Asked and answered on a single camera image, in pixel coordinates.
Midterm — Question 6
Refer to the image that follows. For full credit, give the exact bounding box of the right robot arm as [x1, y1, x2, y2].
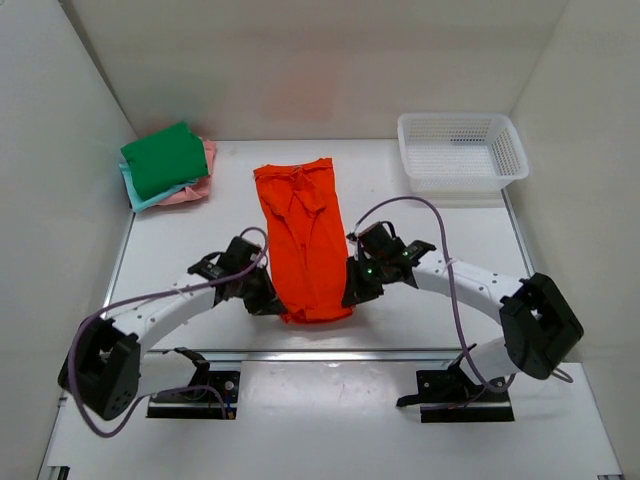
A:
[342, 221, 584, 401]

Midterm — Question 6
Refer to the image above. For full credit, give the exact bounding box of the white plastic mesh basket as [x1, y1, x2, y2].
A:
[397, 113, 529, 195]

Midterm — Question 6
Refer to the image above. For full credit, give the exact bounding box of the green folded t-shirt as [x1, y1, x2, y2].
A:
[121, 122, 207, 199]

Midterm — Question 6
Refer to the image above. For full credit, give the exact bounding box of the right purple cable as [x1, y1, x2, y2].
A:
[349, 195, 574, 414]

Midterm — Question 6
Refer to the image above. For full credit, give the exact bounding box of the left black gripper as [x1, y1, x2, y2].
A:
[237, 262, 288, 315]

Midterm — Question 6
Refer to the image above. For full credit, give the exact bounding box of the orange t-shirt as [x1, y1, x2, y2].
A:
[253, 158, 353, 324]

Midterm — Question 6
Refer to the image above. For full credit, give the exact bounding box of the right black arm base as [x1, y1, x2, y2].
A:
[396, 370, 515, 424]

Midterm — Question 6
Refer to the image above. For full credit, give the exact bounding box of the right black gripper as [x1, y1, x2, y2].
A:
[343, 255, 390, 308]

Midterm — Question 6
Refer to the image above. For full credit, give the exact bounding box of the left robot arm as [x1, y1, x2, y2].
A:
[57, 236, 286, 421]

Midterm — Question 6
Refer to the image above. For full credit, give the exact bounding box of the teal folded t-shirt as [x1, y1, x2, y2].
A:
[118, 164, 190, 213]

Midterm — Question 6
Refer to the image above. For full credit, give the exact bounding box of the purple cable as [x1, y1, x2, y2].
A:
[349, 195, 574, 414]
[69, 226, 271, 440]

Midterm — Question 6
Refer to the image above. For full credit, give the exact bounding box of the aluminium rail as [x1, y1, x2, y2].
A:
[144, 348, 501, 364]

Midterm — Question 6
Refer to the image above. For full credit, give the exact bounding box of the pink folded t-shirt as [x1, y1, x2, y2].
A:
[158, 140, 217, 206]

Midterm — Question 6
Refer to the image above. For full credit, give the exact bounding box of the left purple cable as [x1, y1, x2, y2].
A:
[69, 226, 271, 440]

